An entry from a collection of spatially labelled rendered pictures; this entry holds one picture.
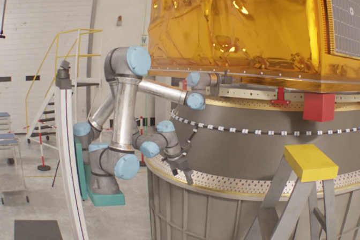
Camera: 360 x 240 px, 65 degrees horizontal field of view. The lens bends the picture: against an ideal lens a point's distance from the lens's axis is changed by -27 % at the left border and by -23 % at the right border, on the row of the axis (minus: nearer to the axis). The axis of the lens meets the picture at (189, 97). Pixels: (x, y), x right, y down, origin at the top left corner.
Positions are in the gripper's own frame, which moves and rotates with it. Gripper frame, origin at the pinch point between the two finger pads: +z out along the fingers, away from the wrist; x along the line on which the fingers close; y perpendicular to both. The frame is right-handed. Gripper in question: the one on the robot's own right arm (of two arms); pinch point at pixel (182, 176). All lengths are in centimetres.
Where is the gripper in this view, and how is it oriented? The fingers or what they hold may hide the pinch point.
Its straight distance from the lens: 178.8
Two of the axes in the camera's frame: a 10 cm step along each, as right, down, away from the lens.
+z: 2.4, 8.8, 4.1
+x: 5.7, 2.1, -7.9
